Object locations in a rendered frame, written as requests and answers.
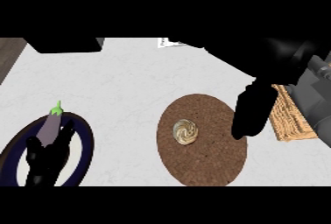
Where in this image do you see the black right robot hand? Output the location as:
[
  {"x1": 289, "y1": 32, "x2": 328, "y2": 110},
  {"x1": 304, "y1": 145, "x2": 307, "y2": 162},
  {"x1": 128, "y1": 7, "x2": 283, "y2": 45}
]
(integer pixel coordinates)
[{"x1": 168, "y1": 38, "x2": 331, "y2": 140}]

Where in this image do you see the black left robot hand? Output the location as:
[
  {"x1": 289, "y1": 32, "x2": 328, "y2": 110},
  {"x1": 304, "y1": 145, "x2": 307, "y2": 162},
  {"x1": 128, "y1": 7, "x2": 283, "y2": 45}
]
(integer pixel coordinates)
[{"x1": 25, "y1": 119, "x2": 76, "y2": 187}]

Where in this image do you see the tan wicker basket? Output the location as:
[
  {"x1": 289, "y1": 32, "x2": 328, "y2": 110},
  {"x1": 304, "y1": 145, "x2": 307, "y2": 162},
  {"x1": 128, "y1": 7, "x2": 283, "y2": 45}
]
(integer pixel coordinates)
[{"x1": 267, "y1": 84, "x2": 320, "y2": 143}]

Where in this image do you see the round brown cork placemat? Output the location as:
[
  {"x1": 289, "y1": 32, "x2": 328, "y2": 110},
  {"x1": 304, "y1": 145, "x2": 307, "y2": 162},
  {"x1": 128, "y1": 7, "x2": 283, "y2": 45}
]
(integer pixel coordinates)
[{"x1": 156, "y1": 93, "x2": 249, "y2": 186}]

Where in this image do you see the dark blue rimmed plate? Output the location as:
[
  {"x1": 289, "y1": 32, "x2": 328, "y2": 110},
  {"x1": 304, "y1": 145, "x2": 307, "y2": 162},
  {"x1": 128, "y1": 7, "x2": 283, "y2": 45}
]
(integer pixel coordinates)
[{"x1": 0, "y1": 112, "x2": 96, "y2": 187}]

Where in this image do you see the purple eggplant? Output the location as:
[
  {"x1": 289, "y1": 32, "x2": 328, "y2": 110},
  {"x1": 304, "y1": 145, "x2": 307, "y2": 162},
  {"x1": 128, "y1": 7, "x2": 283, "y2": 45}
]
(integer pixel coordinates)
[{"x1": 35, "y1": 100, "x2": 65, "y2": 147}]

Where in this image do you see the white paper sheet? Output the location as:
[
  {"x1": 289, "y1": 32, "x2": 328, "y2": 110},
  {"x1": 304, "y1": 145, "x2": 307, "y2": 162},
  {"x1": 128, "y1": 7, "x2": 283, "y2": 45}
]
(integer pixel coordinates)
[{"x1": 156, "y1": 38, "x2": 187, "y2": 49}]

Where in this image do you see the black appliance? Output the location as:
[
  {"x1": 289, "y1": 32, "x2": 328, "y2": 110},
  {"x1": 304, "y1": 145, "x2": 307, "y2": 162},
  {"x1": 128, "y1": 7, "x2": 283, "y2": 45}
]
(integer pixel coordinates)
[{"x1": 23, "y1": 38, "x2": 106, "y2": 54}]

